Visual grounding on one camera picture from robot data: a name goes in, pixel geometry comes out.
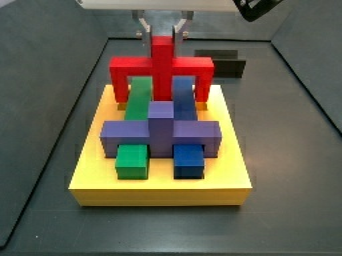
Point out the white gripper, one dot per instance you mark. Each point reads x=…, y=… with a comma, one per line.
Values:
x=172, y=5

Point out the red E-shaped block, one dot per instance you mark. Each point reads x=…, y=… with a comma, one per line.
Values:
x=162, y=66

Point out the yellow base board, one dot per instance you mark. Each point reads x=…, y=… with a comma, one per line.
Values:
x=224, y=186

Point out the purple E-shaped block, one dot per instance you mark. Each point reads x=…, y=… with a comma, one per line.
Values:
x=160, y=134

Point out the green rectangular bar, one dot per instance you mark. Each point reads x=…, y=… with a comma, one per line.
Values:
x=131, y=163

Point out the blue rectangular bar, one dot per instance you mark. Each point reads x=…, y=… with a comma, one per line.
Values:
x=188, y=156

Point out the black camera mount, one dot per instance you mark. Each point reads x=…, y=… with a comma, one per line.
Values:
x=252, y=9

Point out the black angled bracket holder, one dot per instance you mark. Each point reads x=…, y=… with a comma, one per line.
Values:
x=228, y=64

